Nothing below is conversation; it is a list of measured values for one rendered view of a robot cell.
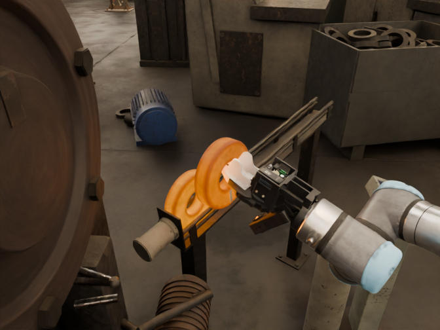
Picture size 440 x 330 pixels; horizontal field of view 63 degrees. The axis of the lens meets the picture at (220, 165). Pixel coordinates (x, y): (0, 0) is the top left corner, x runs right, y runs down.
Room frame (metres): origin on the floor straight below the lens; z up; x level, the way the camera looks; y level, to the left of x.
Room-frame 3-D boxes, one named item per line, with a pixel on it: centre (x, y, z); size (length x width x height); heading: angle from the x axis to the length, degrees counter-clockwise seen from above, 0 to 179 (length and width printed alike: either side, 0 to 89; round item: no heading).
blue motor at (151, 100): (2.49, 0.50, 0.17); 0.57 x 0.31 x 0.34; 16
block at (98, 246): (0.45, 0.25, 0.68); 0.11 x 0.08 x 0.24; 86
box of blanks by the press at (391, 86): (2.57, -1.21, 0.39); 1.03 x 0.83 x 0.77; 101
